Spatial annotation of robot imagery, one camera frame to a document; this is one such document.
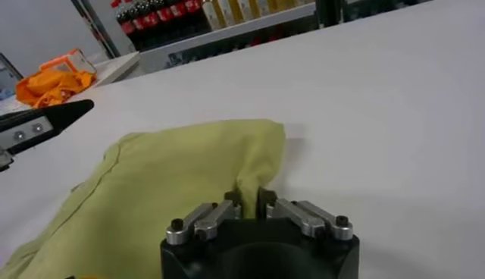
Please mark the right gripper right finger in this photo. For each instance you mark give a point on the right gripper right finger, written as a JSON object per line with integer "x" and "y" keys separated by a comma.
{"x": 303, "y": 216}

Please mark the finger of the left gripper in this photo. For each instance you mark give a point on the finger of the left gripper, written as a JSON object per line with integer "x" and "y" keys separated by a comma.
{"x": 57, "y": 117}

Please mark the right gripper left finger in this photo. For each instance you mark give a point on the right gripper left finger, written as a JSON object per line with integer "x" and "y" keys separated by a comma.
{"x": 204, "y": 221}

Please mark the light green t-shirt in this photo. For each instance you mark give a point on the light green t-shirt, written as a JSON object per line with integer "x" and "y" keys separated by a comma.
{"x": 151, "y": 182}

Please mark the crumpled orange cloth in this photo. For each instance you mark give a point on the crumpled orange cloth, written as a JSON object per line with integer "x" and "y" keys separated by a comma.
{"x": 49, "y": 89}

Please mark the orange and white box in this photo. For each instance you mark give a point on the orange and white box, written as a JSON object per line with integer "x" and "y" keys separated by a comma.
{"x": 66, "y": 60}

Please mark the grey panel with dark edge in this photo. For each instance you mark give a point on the grey panel with dark edge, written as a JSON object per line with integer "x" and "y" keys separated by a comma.
{"x": 7, "y": 81}

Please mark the white side table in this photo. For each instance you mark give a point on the white side table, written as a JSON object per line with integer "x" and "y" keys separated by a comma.
{"x": 117, "y": 66}

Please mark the cola bottle red cap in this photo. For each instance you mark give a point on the cola bottle red cap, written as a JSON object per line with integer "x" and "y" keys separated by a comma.
{"x": 178, "y": 9}
{"x": 192, "y": 5}
{"x": 138, "y": 22}
{"x": 165, "y": 14}
{"x": 127, "y": 27}
{"x": 152, "y": 19}

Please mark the yellow drink bottle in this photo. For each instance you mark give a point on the yellow drink bottle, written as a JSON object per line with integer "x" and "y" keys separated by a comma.
{"x": 209, "y": 13}
{"x": 223, "y": 11}
{"x": 239, "y": 9}
{"x": 273, "y": 4}
{"x": 255, "y": 7}

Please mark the white drink display cabinet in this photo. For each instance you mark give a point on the white drink display cabinet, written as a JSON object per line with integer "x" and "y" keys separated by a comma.
{"x": 227, "y": 37}

